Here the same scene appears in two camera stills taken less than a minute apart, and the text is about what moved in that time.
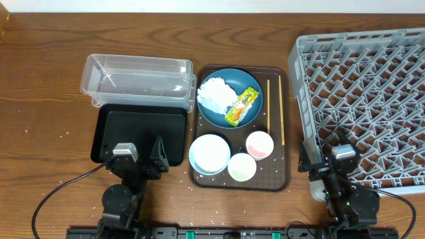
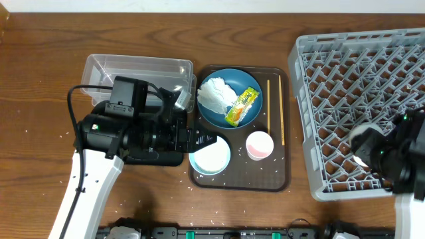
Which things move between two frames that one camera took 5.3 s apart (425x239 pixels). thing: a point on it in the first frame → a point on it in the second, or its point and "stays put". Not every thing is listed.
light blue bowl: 209,155 stays put
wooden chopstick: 268,104 stays put
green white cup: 242,167 → 363,140
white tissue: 216,95 stays put
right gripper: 319,168 → 380,168
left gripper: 157,168 → 170,129
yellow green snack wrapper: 242,106 stays put
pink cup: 259,145 stays put
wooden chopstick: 283,138 stays put
